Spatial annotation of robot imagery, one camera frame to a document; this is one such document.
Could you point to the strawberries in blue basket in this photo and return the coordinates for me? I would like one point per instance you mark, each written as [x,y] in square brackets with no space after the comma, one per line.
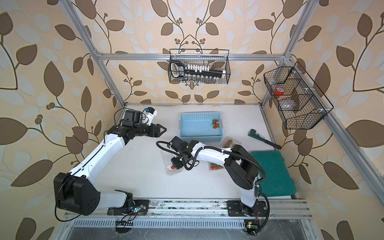
[215,124]

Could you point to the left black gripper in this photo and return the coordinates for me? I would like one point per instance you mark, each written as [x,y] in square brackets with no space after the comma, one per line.
[156,133]

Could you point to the black white tool set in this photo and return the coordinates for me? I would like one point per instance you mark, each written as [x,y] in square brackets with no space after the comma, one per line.
[179,70]

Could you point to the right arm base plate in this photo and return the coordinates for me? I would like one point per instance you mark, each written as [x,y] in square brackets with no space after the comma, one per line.
[238,209]

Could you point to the red tape roll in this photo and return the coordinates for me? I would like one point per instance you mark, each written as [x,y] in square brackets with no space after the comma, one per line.
[279,91]

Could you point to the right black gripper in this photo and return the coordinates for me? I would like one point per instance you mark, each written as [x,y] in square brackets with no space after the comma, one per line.
[176,163]

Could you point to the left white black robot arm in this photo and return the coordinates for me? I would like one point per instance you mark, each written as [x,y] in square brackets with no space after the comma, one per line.
[75,191]

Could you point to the black wire basket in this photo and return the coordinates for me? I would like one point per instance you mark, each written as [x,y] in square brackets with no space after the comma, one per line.
[216,59]
[314,104]

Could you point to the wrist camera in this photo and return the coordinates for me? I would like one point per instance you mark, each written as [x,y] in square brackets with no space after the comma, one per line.
[177,144]
[149,114]

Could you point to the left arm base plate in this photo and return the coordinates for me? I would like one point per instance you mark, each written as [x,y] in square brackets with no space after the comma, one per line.
[137,206]

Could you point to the clear dish in basket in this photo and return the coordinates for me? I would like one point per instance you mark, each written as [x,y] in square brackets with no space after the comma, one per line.
[289,105]

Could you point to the right black wire basket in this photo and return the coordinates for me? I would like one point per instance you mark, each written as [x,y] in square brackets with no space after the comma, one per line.
[314,104]

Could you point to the blue plastic basket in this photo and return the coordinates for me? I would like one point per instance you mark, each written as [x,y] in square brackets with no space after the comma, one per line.
[197,126]

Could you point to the green pipe wrench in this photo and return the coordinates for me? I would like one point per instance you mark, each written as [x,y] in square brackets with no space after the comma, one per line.
[254,134]

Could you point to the back black wire basket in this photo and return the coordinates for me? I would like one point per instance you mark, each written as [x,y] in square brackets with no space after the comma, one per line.
[216,59]

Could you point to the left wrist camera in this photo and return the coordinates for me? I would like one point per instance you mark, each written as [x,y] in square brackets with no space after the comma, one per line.
[149,114]

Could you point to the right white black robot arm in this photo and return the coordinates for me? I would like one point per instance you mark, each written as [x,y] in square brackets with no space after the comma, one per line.
[242,168]

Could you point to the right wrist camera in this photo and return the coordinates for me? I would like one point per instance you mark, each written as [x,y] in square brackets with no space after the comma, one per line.
[177,144]

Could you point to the packed strawberries cluster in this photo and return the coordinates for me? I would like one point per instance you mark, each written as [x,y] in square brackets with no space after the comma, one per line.
[229,143]

